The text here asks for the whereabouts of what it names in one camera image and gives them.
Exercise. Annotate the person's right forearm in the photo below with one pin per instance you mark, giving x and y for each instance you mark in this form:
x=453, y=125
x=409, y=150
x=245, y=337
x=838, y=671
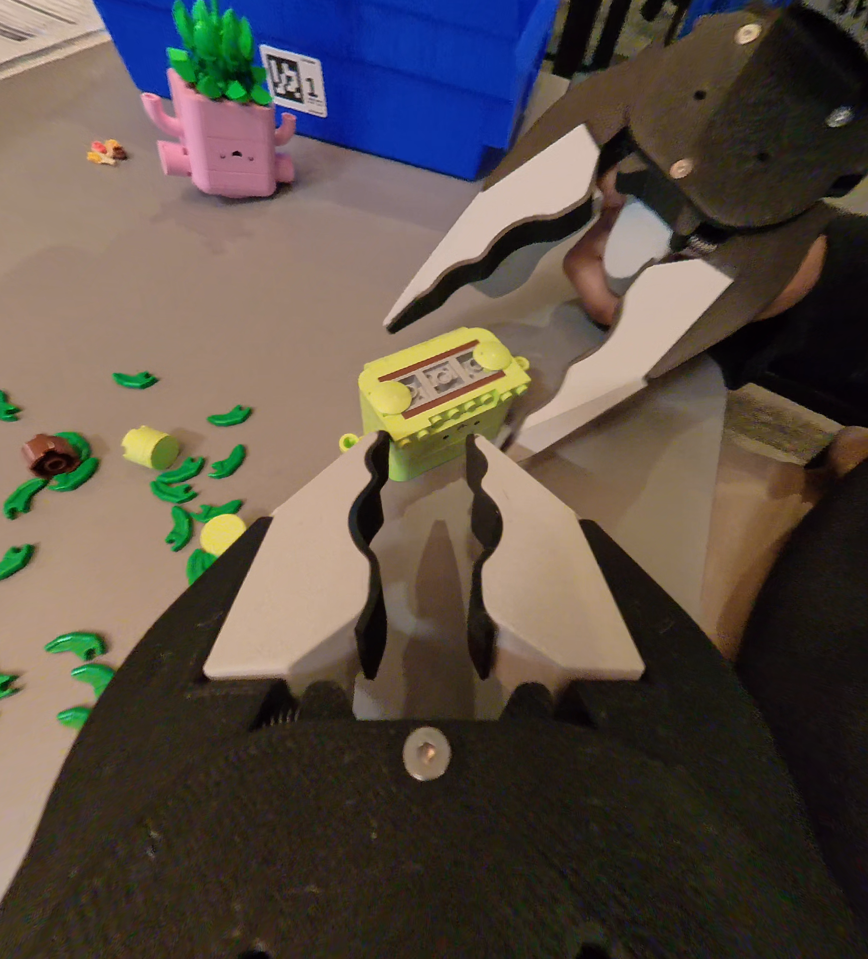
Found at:
x=853, y=315

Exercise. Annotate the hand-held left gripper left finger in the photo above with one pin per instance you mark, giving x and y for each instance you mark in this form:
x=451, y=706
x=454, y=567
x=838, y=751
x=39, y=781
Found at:
x=292, y=592

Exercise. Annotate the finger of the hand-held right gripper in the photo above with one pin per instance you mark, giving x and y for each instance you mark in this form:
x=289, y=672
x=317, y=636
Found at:
x=509, y=202
x=651, y=322

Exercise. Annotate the blue storage bin with tag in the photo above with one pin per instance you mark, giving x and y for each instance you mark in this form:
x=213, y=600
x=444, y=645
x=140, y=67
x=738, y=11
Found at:
x=419, y=90

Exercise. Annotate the person's right hand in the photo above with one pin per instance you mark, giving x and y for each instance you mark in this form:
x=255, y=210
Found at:
x=587, y=277

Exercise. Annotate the person's black clothing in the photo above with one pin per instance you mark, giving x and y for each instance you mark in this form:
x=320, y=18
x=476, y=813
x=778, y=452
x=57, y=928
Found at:
x=838, y=674

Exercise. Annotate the orange flower brick piece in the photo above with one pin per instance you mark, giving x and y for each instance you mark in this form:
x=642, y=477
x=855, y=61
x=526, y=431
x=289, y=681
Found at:
x=107, y=152

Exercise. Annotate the lime cylinder brick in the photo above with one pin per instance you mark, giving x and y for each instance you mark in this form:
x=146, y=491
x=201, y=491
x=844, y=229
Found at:
x=148, y=448
x=220, y=536

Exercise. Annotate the white printed paper sheet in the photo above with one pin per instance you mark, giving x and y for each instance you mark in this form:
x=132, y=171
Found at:
x=22, y=45

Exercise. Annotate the lime brick pot figure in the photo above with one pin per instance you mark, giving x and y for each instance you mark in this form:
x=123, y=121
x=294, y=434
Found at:
x=385, y=397

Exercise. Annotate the pink brick plant pot figure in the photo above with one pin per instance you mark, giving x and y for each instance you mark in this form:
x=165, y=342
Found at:
x=224, y=150

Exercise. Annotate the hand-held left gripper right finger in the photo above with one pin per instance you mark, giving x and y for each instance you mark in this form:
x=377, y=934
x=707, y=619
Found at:
x=554, y=592

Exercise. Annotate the scattered green leaf pieces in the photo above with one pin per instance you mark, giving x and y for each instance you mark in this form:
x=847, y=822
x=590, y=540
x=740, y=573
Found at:
x=1, y=568

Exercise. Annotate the brown stump brick piece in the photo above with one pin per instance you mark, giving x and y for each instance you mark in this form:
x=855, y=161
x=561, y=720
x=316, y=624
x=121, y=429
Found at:
x=48, y=453

